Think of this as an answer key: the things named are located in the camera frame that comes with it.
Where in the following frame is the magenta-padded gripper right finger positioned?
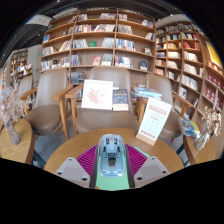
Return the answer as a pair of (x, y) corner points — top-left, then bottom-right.
(124, 143), (172, 188)

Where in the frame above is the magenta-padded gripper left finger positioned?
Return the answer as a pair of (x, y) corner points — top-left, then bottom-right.
(54, 143), (99, 189)

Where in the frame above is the transparent computer mouse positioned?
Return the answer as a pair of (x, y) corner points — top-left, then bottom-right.
(95, 133), (128, 178)

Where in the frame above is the green round mouse pad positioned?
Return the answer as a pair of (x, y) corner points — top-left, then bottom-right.
(95, 146), (151, 192)

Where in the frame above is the white sign on wooden base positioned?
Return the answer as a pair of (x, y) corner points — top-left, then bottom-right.
(135, 97), (173, 147)

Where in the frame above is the colourful magazine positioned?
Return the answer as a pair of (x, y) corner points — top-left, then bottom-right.
(178, 116), (202, 138)

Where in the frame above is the dark cover book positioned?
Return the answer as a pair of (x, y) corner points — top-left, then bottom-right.
(112, 88), (130, 112)

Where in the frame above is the wooden table with rim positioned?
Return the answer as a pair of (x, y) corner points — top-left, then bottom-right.
(182, 133), (224, 166)

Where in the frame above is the white framed red print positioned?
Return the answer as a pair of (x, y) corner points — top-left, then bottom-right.
(81, 79), (114, 111)

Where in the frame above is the glass vase with dried flowers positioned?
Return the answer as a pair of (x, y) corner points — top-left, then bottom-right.
(193, 96), (224, 153)

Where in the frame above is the round wooden side table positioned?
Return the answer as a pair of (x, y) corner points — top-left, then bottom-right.
(0, 118), (37, 166)

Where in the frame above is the grey vase with pink flowers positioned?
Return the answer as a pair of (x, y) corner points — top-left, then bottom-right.
(0, 81), (34, 146)

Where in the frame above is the tall wooden book shelf unit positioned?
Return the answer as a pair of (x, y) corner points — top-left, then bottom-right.
(153, 20), (224, 118)

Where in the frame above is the distant wooden book shelf unit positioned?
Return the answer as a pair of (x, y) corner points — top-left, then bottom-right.
(9, 49), (29, 81)

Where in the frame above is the wide wooden book shelf unit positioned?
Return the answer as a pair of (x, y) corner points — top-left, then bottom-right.
(39, 8), (158, 84)

